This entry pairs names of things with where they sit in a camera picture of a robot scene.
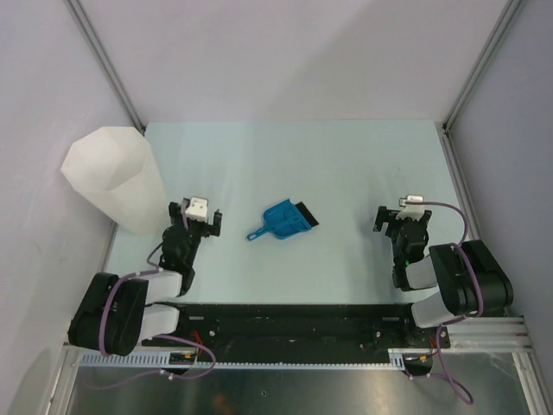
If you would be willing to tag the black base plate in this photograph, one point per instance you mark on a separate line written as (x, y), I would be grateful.
(322, 334)

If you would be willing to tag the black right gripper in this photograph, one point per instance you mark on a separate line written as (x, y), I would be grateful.
(389, 215)

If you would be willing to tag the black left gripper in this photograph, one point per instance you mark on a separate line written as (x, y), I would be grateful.
(212, 229)

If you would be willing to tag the translucent white waste bin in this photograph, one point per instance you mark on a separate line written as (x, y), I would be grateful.
(114, 168)

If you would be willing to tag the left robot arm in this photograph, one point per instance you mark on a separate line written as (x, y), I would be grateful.
(116, 313)

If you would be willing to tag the blue hand brush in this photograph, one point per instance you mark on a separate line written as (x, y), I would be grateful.
(306, 215)

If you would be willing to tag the blue dustpan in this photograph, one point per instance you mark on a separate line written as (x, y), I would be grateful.
(282, 221)

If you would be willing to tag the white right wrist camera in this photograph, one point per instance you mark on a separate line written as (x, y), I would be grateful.
(411, 207)

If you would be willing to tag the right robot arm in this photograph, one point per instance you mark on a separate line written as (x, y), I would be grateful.
(468, 280)

